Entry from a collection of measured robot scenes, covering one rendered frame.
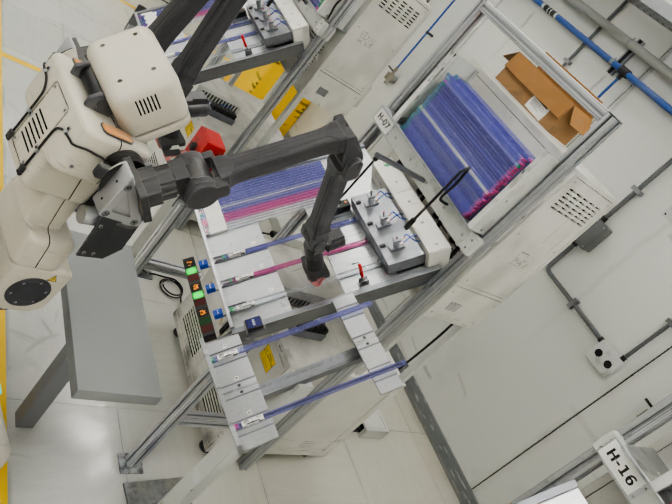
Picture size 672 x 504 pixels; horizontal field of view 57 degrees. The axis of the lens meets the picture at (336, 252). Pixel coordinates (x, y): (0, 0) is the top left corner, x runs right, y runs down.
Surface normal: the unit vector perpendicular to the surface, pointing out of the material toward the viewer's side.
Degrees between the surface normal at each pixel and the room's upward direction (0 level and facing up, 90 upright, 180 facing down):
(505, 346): 89
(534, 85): 80
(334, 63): 90
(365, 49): 90
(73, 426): 0
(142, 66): 48
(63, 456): 0
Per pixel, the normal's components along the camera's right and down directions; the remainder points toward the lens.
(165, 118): 0.47, 0.73
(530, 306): -0.69, -0.25
